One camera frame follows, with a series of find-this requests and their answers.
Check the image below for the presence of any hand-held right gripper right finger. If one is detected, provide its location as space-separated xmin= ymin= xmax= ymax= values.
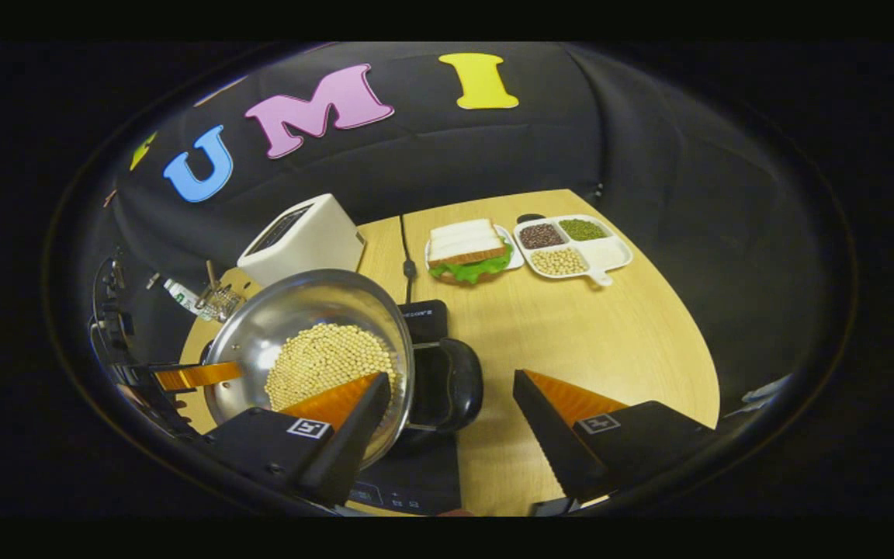
xmin=512 ymin=369 xmax=720 ymax=502

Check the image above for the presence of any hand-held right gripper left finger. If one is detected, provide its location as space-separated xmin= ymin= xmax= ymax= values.
xmin=203 ymin=371 xmax=393 ymax=506

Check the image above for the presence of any black induction cooktop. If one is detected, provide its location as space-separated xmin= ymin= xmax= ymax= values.
xmin=346 ymin=299 xmax=464 ymax=516

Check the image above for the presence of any steel pot with black handles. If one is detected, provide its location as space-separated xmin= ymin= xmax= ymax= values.
xmin=203 ymin=269 xmax=486 ymax=471

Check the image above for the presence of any white drink bottle green label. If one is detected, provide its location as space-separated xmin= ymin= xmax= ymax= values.
xmin=163 ymin=278 xmax=212 ymax=320

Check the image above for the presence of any large soybean heap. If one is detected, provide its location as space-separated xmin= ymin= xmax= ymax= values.
xmin=265 ymin=323 xmax=394 ymax=412

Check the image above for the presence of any small soybean heap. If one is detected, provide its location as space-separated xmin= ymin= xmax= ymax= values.
xmin=530 ymin=248 xmax=590 ymax=277

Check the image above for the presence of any white sandwich plate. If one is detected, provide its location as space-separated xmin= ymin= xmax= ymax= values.
xmin=424 ymin=224 xmax=526 ymax=285

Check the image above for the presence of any white divided tray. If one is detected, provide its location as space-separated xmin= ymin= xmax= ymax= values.
xmin=513 ymin=214 xmax=635 ymax=288

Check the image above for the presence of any red bean heap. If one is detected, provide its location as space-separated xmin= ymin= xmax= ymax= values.
xmin=519 ymin=224 xmax=567 ymax=250

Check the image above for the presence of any sandwich with lettuce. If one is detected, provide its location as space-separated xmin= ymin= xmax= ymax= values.
xmin=427 ymin=218 xmax=512 ymax=285

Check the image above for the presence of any green bean heap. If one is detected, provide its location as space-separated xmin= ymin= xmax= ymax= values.
xmin=558 ymin=218 xmax=610 ymax=242

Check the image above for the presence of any metal wire basket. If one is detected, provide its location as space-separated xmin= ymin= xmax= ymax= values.
xmin=197 ymin=281 xmax=251 ymax=324

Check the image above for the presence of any black power cable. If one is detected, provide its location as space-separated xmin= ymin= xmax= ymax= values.
xmin=399 ymin=214 xmax=418 ymax=304

